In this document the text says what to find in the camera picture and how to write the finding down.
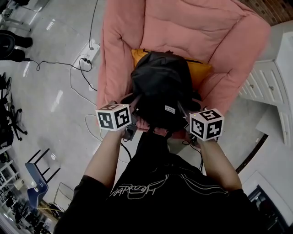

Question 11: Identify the person's left forearm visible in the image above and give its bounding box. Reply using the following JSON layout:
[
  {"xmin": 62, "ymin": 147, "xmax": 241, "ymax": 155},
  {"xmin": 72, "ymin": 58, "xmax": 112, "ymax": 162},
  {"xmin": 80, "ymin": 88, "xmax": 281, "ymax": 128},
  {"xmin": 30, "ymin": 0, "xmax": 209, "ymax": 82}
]
[{"xmin": 83, "ymin": 130, "xmax": 125, "ymax": 189}]

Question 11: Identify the blue chair with black legs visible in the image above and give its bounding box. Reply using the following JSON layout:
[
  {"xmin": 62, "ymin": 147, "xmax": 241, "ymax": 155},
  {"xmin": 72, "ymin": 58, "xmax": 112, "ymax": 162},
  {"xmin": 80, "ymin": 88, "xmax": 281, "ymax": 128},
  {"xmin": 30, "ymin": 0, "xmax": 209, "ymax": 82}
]
[{"xmin": 24, "ymin": 148, "xmax": 61, "ymax": 209}]

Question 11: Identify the pink padded armchair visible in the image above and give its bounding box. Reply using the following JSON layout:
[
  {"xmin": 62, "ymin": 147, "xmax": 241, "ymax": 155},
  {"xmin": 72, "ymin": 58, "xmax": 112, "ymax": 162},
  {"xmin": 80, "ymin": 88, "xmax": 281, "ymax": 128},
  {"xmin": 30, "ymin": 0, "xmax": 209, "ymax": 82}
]
[{"xmin": 96, "ymin": 0, "xmax": 271, "ymax": 139}]

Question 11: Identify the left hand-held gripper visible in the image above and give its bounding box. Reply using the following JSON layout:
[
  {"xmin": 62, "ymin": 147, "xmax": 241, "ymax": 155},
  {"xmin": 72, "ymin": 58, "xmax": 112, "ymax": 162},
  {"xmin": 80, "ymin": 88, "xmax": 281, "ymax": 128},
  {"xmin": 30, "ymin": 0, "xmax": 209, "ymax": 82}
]
[{"xmin": 95, "ymin": 101, "xmax": 141, "ymax": 141}]

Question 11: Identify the black backpack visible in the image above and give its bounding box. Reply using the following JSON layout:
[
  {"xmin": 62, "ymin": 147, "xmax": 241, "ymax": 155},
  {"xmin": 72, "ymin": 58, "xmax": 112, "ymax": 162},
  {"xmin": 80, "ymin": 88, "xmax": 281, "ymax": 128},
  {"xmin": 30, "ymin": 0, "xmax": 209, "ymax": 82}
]
[{"xmin": 130, "ymin": 51, "xmax": 202, "ymax": 139}]

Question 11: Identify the yellow cushion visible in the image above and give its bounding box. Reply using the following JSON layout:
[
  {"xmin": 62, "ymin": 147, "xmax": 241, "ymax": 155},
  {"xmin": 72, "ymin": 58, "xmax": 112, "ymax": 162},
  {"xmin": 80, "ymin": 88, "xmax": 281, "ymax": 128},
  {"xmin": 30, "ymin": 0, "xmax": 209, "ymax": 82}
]
[{"xmin": 130, "ymin": 48, "xmax": 213, "ymax": 90}]

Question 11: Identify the person's black printed t-shirt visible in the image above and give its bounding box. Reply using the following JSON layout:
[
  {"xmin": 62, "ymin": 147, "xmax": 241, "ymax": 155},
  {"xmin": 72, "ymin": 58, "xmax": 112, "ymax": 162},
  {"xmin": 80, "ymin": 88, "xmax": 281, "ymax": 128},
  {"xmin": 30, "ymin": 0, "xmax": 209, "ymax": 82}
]
[{"xmin": 53, "ymin": 131, "xmax": 273, "ymax": 234}]

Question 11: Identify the white power strip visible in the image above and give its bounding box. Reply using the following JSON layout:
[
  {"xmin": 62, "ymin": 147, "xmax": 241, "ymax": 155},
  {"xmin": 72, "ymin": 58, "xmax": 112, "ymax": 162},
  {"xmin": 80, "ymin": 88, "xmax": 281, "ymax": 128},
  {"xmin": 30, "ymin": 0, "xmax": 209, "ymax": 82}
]
[{"xmin": 72, "ymin": 42, "xmax": 101, "ymax": 69}]

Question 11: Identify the black power cable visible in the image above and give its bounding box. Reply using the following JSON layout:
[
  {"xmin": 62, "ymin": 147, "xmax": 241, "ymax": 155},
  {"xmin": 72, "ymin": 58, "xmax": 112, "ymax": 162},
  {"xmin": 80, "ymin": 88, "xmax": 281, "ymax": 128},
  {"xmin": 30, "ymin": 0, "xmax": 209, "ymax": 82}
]
[{"xmin": 22, "ymin": 58, "xmax": 98, "ymax": 92}]

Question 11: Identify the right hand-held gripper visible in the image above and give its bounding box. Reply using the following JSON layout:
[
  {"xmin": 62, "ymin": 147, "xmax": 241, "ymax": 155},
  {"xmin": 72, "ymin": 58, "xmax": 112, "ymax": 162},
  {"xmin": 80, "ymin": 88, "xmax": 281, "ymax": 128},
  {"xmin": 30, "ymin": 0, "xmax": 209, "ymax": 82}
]
[{"xmin": 183, "ymin": 108, "xmax": 225, "ymax": 147}]

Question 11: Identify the white drawer cabinet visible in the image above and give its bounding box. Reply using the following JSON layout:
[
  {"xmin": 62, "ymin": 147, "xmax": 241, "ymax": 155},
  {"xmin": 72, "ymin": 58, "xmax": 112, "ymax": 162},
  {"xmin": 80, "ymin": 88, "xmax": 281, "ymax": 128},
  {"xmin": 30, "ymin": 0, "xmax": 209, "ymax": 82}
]
[{"xmin": 238, "ymin": 32, "xmax": 293, "ymax": 149}]

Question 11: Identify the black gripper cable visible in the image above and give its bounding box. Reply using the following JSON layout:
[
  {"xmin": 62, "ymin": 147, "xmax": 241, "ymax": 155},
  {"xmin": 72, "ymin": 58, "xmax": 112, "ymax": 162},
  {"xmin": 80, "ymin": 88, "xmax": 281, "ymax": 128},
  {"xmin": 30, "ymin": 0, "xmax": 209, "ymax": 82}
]
[{"xmin": 119, "ymin": 141, "xmax": 133, "ymax": 161}]

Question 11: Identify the person's right forearm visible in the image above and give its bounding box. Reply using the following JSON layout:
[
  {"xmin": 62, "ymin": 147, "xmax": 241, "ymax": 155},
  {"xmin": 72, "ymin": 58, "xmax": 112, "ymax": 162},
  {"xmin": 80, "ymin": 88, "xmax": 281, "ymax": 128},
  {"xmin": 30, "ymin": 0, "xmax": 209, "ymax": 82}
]
[{"xmin": 197, "ymin": 138, "xmax": 243, "ymax": 191}]

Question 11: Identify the black office chair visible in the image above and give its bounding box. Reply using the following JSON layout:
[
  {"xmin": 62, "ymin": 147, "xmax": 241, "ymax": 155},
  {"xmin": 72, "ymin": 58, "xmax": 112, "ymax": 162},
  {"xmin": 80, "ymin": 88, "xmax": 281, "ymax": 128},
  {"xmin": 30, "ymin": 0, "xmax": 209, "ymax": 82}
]
[{"xmin": 0, "ymin": 72, "xmax": 28, "ymax": 147}]

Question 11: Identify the white power cable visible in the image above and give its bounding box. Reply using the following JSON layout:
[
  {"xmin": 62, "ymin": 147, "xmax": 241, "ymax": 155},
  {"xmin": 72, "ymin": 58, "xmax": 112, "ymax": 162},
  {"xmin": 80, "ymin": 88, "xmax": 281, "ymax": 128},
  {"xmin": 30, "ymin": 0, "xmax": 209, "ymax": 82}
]
[{"xmin": 69, "ymin": 54, "xmax": 103, "ymax": 142}]

